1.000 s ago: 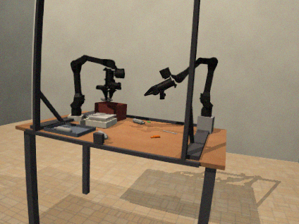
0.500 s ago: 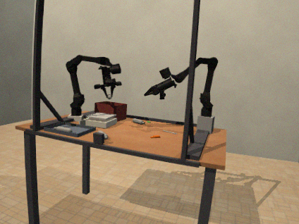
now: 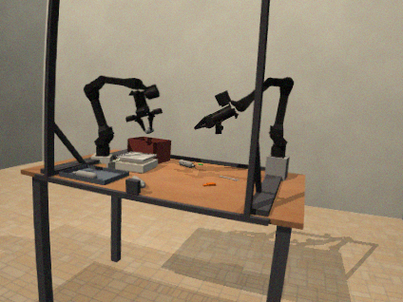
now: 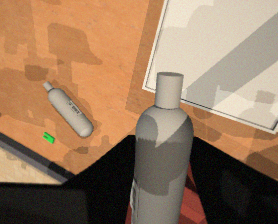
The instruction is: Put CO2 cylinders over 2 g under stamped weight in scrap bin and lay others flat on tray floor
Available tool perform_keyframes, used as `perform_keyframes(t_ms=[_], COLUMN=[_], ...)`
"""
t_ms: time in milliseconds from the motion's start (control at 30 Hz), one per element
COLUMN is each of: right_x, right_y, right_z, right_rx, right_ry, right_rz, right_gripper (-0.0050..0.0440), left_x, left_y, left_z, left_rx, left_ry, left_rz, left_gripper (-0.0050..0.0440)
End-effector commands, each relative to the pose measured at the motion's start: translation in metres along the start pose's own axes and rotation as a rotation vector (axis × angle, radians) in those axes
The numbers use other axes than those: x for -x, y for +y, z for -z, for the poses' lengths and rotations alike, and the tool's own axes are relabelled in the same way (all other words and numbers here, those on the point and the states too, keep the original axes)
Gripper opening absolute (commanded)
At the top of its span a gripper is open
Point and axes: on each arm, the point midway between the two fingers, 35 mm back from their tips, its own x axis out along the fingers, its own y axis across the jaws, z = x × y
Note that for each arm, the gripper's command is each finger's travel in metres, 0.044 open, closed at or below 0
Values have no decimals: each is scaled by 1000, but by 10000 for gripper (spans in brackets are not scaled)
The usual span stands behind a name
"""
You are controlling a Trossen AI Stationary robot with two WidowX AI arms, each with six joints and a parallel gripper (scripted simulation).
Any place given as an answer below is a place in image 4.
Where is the white digital scale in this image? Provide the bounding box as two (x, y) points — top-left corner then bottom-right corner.
(142, 0), (278, 134)

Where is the grey gas cylinder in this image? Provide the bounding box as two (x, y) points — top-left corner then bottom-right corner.
(130, 72), (194, 224)
(43, 81), (94, 137)

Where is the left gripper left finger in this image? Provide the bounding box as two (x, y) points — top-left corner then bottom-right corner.
(0, 135), (136, 224)

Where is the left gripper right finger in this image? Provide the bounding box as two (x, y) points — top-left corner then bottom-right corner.
(190, 137), (278, 224)

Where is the dark red box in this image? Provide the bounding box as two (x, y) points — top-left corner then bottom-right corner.
(125, 161), (207, 224)

